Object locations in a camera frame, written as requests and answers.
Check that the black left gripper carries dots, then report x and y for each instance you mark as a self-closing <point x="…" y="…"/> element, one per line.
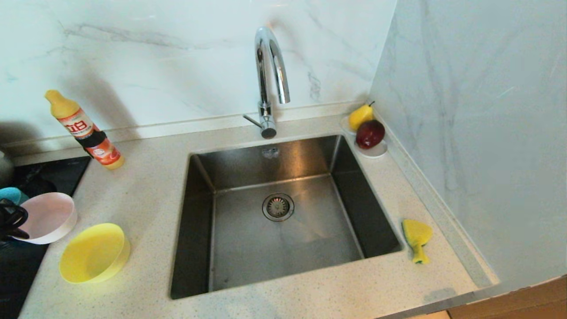
<point x="11" y="217"/>

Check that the pink plastic bowl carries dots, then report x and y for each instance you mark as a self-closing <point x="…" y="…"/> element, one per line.
<point x="48" y="217"/>

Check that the blue plastic bowl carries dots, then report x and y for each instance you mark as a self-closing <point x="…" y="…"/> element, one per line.
<point x="12" y="194"/>

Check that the yellow plastic bowl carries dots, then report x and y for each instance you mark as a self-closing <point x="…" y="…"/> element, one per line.
<point x="94" y="254"/>

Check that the orange dish soap bottle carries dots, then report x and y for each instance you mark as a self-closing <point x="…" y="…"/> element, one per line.
<point x="84" y="130"/>

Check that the yellow green sponge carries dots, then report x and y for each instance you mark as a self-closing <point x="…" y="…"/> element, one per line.
<point x="417" y="232"/>

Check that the stainless steel sink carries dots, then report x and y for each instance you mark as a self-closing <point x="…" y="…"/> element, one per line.
<point x="248" y="248"/>

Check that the round metal sink drain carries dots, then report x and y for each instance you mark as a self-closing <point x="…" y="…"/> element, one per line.
<point x="278" y="207"/>

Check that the black round pan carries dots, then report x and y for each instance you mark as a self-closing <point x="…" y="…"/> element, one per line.
<point x="40" y="186"/>

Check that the metal kettle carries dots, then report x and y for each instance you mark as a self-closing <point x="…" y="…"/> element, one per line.
<point x="5" y="170"/>

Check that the black glass cooktop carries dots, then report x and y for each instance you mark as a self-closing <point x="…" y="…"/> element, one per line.
<point x="66" y="175"/>

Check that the chrome gooseneck faucet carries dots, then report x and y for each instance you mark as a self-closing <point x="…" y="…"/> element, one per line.
<point x="264" y="88"/>

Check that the yellow pear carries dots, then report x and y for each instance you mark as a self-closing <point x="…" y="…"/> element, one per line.
<point x="359" y="117"/>

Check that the dark red apple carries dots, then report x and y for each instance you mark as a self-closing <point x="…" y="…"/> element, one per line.
<point x="370" y="134"/>

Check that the small white saucer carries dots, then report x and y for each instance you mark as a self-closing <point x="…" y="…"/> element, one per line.
<point x="377" y="153"/>

